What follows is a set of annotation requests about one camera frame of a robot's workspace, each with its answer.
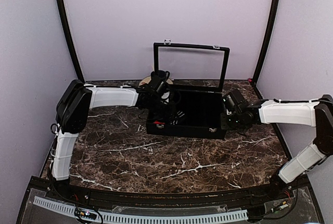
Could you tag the black front rail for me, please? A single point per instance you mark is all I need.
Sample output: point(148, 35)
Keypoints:
point(253, 196)

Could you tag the white slotted cable duct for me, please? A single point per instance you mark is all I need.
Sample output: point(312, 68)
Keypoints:
point(146, 215)

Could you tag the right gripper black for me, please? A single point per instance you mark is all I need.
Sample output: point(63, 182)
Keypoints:
point(224, 125)

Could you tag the right circuit board with wires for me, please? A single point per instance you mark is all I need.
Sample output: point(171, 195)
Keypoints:
point(291, 209)

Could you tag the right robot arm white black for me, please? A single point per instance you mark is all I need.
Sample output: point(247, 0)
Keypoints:
point(315, 113)

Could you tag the right black frame post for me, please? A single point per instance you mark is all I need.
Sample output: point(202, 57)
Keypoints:
point(266, 41)

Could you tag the circuit board with wires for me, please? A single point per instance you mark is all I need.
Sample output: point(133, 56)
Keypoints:
point(291, 209)
point(85, 215)

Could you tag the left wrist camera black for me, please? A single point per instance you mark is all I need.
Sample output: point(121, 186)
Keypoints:
point(157, 85)

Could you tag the black frame post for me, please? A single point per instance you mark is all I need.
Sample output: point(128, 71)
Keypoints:
point(69, 39)
point(266, 41)

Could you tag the dark blue cup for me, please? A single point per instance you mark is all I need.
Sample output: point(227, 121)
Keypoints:
point(161, 74)

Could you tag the red Santa Christmas sock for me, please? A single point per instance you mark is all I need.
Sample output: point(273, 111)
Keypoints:
point(158, 123)

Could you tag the black display box glass lid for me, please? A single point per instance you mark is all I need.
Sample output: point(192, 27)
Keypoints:
point(202, 105)

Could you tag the left black frame post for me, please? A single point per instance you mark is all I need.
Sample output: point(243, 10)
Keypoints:
point(69, 39)

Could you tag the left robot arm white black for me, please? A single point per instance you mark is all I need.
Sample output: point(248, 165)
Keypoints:
point(73, 108)

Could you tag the beige woven coaster mat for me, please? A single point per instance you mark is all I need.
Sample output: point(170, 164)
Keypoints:
point(147, 79)

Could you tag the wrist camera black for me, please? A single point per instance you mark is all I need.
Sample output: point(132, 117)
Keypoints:
point(234, 101)
point(157, 85)

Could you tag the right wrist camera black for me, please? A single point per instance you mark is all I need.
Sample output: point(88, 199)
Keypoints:
point(234, 101)

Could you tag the striped black white sock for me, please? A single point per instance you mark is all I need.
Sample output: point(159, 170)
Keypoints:
point(178, 118)

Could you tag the left circuit board with wires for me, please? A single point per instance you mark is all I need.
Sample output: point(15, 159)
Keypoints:
point(85, 215)

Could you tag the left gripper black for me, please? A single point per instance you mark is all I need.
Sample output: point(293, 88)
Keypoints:
point(166, 117)

